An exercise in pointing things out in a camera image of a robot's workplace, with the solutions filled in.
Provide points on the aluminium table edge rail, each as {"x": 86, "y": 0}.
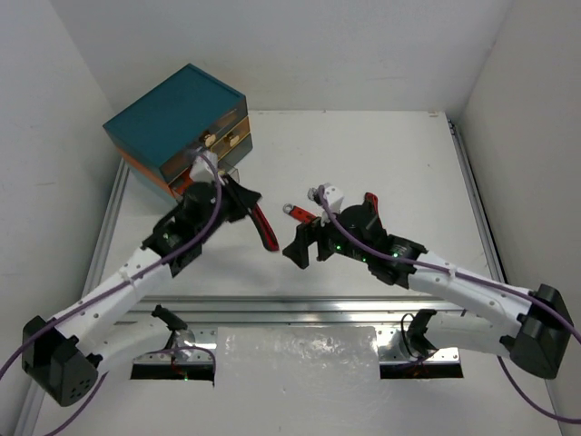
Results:
{"x": 290, "y": 310}

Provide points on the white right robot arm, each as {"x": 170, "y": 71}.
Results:
{"x": 527, "y": 327}

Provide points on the teal drawer organizer box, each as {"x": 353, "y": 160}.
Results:
{"x": 191, "y": 108}

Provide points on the black handled adjustable wrench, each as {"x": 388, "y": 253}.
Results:
{"x": 312, "y": 194}

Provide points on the white foam cover panel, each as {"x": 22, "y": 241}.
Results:
{"x": 312, "y": 356}

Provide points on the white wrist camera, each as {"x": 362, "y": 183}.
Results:
{"x": 203, "y": 165}
{"x": 332, "y": 196}

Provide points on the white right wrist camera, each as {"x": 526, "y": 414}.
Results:
{"x": 332, "y": 196}

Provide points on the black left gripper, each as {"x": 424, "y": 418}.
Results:
{"x": 237, "y": 200}

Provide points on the red handled adjustable wrench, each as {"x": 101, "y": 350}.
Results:
{"x": 298, "y": 214}

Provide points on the transparent small drawer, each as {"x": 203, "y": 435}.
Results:
{"x": 232, "y": 171}

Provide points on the red black utility knife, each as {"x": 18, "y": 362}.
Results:
{"x": 268, "y": 237}
{"x": 372, "y": 201}

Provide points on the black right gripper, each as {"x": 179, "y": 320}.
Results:
{"x": 307, "y": 233}

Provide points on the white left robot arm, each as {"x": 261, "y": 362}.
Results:
{"x": 67, "y": 354}

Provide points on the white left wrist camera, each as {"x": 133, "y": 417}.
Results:
{"x": 203, "y": 165}

